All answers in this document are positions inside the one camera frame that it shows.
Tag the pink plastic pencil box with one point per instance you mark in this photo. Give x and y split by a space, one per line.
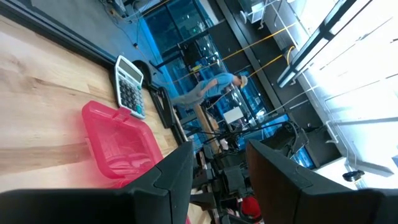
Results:
121 146

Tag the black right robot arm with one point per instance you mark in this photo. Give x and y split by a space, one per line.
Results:
231 179

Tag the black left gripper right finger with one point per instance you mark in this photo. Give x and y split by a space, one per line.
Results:
280 193

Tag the blue-lit computer screen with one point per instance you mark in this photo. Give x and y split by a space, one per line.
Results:
302 157

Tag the grey desk calculator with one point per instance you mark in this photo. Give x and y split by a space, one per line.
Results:
129 87

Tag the black table frame rail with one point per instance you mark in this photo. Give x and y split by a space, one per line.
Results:
62 40

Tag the person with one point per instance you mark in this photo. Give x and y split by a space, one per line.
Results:
214 88

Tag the red round object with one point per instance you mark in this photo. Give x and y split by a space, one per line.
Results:
251 207

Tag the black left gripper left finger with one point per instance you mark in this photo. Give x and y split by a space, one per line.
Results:
169 186

